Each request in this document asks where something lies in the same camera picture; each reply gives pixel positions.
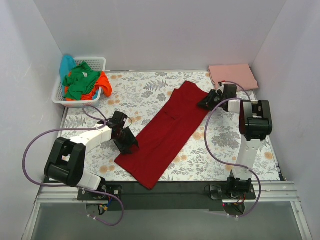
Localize teal t shirt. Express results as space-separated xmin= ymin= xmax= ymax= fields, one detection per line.
xmin=59 ymin=55 xmax=77 ymax=81

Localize orange t shirt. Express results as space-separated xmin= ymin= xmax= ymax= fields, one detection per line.
xmin=62 ymin=71 xmax=113 ymax=102

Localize white plastic laundry basket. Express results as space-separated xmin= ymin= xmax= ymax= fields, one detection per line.
xmin=51 ymin=56 xmax=106 ymax=108

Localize floral patterned table mat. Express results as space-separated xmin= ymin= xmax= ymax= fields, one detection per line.
xmin=49 ymin=71 xmax=282 ymax=182

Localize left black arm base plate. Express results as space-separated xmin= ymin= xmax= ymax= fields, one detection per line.
xmin=77 ymin=184 xmax=123 ymax=201

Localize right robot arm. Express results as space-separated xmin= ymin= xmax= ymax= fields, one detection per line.
xmin=197 ymin=81 xmax=273 ymax=200

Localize dark red t shirt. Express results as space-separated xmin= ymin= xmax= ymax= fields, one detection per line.
xmin=114 ymin=81 xmax=208 ymax=190

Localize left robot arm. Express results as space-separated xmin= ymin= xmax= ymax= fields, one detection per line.
xmin=44 ymin=111 xmax=139 ymax=200

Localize green t shirt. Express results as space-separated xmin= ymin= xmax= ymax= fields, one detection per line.
xmin=62 ymin=61 xmax=102 ymax=101

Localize folded pink t shirt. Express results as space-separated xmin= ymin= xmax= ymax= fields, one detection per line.
xmin=208 ymin=64 xmax=259 ymax=91

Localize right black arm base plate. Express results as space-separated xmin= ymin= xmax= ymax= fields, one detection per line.
xmin=203 ymin=182 xmax=257 ymax=202

